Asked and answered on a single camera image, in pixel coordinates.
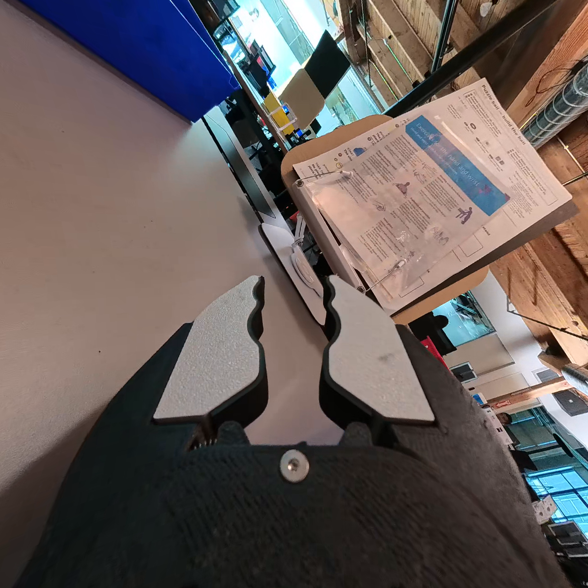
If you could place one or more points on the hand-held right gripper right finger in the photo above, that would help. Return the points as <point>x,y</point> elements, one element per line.
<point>377,363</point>

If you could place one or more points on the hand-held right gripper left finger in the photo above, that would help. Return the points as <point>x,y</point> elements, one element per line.
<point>211,363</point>

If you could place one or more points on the blue plastic bin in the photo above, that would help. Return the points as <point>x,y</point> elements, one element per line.
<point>138,46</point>

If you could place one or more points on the grey desk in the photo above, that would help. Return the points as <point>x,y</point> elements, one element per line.
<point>92,230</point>

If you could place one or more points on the black desk mat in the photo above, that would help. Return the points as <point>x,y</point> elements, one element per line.
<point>241,165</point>

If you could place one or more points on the red storage bin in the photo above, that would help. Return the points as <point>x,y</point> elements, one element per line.
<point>434,353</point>

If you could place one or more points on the wooden document stand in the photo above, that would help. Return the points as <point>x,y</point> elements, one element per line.
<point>441,289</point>

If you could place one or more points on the printed instruction sheet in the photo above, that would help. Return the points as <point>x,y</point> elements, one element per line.
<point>413,202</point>

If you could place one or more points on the white printed form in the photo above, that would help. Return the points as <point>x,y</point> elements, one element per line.
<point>524,175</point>

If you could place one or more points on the yellow storage bin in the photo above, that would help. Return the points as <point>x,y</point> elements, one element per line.
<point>278,115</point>

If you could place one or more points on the beige chair back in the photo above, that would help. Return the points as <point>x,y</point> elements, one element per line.
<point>303,96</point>

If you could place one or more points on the metal ventilation duct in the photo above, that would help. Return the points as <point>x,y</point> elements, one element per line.
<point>560,106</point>

